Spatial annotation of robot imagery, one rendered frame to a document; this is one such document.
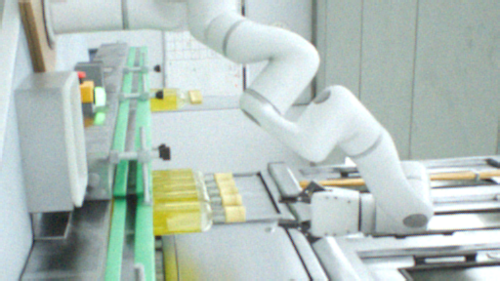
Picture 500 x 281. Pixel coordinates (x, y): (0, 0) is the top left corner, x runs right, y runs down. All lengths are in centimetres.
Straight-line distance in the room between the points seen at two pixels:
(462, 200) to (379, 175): 79
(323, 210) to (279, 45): 38
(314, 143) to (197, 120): 633
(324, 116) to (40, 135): 50
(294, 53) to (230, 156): 643
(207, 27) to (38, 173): 43
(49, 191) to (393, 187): 63
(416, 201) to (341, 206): 18
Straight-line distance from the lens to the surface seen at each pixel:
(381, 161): 133
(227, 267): 153
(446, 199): 208
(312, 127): 125
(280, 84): 128
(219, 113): 755
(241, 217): 147
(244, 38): 129
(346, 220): 148
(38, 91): 118
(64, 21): 144
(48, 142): 120
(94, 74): 205
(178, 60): 740
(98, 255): 118
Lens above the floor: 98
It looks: 2 degrees up
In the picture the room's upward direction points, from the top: 87 degrees clockwise
